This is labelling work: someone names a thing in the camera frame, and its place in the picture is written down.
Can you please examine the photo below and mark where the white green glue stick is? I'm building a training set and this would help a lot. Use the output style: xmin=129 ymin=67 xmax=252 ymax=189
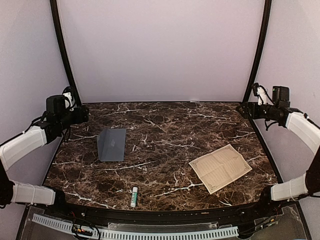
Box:
xmin=130 ymin=186 xmax=138 ymax=208

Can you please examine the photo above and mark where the beige lined letter paper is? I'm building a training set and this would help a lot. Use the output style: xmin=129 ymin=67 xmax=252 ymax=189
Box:
xmin=189 ymin=144 xmax=252 ymax=195

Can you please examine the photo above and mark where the left black frame post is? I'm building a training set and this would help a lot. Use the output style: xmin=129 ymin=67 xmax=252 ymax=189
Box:
xmin=49 ymin=0 xmax=82 ymax=106

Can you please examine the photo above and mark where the black curved front rail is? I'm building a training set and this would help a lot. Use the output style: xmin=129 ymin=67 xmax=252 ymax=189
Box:
xmin=56 ymin=203 xmax=264 ymax=226

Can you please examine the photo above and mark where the black frame post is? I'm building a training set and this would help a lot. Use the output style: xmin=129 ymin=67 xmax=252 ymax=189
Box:
xmin=49 ymin=0 xmax=82 ymax=106
xmin=242 ymin=0 xmax=272 ymax=103

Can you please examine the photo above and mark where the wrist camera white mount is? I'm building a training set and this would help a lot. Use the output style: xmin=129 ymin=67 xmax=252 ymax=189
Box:
xmin=62 ymin=86 xmax=75 ymax=110
xmin=252 ymin=82 xmax=267 ymax=106

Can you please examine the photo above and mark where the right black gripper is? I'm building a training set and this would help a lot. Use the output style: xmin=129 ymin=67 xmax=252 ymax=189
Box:
xmin=237 ymin=101 xmax=278 ymax=120

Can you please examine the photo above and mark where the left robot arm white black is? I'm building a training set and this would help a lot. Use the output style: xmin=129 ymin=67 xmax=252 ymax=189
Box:
xmin=0 ymin=92 xmax=89 ymax=218

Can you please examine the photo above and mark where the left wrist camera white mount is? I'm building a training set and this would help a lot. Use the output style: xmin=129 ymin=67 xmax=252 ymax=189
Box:
xmin=62 ymin=86 xmax=75 ymax=110

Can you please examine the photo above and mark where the white slotted cable duct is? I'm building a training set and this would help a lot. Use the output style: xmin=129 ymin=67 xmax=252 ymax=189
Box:
xmin=32 ymin=214 xmax=239 ymax=240

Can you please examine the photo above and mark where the clear acrylic front plate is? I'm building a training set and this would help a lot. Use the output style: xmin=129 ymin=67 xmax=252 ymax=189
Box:
xmin=107 ymin=222 xmax=219 ymax=233

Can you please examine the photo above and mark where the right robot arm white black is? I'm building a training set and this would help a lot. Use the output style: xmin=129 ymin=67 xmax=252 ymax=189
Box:
xmin=236 ymin=83 xmax=320 ymax=217

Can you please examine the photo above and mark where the grey blue envelope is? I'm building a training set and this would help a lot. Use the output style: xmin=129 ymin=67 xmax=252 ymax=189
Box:
xmin=97 ymin=128 xmax=127 ymax=162

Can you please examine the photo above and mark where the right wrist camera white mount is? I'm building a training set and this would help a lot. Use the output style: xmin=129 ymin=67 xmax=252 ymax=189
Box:
xmin=252 ymin=82 xmax=267 ymax=106

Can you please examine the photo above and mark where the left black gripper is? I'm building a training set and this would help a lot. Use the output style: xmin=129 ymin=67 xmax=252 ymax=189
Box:
xmin=57 ymin=104 xmax=89 ymax=131

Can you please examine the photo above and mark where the right black frame post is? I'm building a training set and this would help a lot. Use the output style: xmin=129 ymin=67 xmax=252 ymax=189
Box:
xmin=242 ymin=0 xmax=272 ymax=103

